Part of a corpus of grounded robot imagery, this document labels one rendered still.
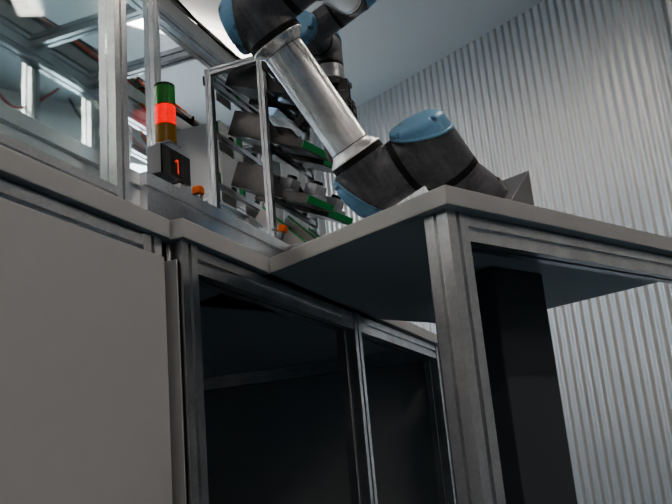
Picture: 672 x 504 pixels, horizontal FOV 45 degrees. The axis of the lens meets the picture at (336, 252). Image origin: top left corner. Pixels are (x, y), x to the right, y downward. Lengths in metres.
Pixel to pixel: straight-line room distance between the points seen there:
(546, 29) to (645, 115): 0.84
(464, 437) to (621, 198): 3.29
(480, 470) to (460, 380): 0.12
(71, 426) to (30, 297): 0.16
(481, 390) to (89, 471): 0.52
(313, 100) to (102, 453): 0.88
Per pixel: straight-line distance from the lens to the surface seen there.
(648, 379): 4.22
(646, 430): 4.24
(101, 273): 1.08
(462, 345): 1.15
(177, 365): 1.19
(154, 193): 1.33
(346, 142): 1.65
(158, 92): 2.03
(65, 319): 1.01
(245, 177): 2.37
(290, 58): 1.67
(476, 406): 1.15
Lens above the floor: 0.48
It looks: 15 degrees up
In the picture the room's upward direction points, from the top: 5 degrees counter-clockwise
